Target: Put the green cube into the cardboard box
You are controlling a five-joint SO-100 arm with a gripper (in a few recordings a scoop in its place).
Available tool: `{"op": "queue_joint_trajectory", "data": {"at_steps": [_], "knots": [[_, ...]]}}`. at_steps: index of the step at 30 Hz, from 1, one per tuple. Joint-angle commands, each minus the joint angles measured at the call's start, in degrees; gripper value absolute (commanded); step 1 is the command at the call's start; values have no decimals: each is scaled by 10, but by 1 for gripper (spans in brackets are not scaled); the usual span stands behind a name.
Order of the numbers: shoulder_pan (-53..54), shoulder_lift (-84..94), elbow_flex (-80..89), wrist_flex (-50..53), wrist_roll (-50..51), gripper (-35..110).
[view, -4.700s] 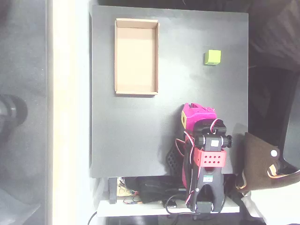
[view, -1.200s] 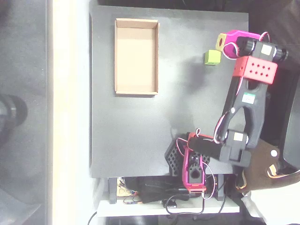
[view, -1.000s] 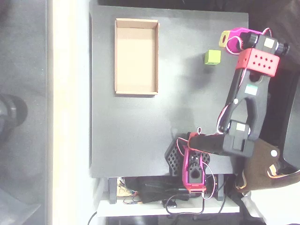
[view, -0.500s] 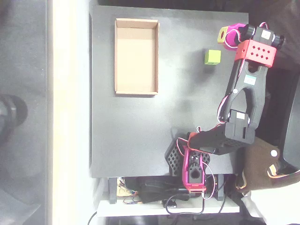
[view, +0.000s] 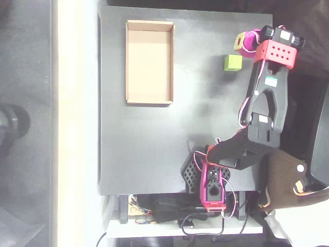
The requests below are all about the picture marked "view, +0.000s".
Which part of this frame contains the white shelf board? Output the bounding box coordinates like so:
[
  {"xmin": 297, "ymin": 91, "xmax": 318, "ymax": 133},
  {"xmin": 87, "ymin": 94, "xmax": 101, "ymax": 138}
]
[{"xmin": 106, "ymin": 218, "xmax": 263, "ymax": 239}]

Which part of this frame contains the dark grey fabric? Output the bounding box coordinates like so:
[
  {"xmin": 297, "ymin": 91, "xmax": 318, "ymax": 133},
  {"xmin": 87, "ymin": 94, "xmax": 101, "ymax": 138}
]
[{"xmin": 271, "ymin": 0, "xmax": 329, "ymax": 78}]

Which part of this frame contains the brown fabric bag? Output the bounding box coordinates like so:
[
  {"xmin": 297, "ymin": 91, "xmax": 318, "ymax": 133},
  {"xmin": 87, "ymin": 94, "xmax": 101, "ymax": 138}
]
[{"xmin": 258, "ymin": 149, "xmax": 329, "ymax": 213}]

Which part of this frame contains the black plug connector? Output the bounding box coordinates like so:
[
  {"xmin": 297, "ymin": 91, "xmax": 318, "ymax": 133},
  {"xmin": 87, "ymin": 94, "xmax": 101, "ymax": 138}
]
[{"xmin": 179, "ymin": 218, "xmax": 195, "ymax": 229}]

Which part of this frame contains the black looped cable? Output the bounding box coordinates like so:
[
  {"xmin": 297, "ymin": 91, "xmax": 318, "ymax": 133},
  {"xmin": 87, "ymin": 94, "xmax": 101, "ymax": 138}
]
[{"xmin": 181, "ymin": 218, "xmax": 225, "ymax": 236}]

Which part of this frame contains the shallow cardboard box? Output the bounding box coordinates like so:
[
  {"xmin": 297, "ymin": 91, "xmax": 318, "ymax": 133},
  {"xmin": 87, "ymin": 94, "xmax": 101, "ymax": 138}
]
[{"xmin": 125, "ymin": 20, "xmax": 175, "ymax": 105}]

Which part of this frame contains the yellow-green cube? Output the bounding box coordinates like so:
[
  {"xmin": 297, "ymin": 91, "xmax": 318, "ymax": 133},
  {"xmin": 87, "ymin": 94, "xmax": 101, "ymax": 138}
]
[{"xmin": 223, "ymin": 54, "xmax": 243, "ymax": 72}]

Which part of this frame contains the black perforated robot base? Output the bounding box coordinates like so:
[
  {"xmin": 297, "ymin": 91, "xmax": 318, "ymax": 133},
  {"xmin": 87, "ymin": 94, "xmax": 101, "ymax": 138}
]
[{"xmin": 180, "ymin": 146, "xmax": 232, "ymax": 193}]

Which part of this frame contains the black hanging cable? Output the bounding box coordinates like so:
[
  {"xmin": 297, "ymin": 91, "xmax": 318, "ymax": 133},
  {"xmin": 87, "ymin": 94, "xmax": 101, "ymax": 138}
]
[{"xmin": 96, "ymin": 231, "xmax": 107, "ymax": 247}]

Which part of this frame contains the black cable bundle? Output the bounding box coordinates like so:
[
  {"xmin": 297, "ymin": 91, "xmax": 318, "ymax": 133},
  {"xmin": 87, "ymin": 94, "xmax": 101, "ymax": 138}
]
[{"xmin": 150, "ymin": 193, "xmax": 208, "ymax": 224}]

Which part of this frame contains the small circuit board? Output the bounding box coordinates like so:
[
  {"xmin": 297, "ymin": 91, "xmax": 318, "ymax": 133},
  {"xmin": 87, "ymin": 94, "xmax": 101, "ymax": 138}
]
[{"xmin": 135, "ymin": 215, "xmax": 157, "ymax": 225}]

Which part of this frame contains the black work board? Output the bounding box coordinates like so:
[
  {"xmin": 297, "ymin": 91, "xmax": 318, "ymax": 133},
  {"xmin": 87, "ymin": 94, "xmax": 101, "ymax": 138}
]
[{"xmin": 97, "ymin": 5, "xmax": 273, "ymax": 196}]

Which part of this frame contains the light wooden piece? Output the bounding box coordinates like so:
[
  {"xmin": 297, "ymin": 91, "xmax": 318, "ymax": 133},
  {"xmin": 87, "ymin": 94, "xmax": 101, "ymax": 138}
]
[{"xmin": 127, "ymin": 202, "xmax": 144, "ymax": 217}]

